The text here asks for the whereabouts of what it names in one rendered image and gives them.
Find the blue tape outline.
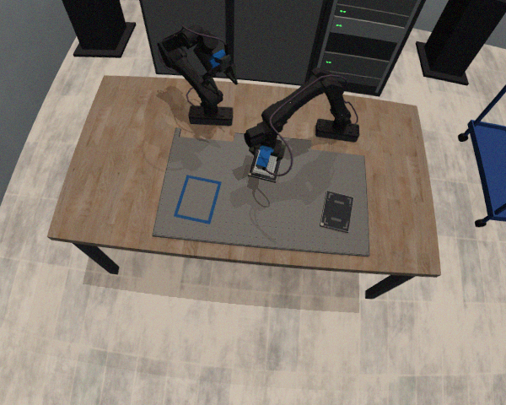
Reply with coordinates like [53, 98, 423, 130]
[174, 175, 222, 224]

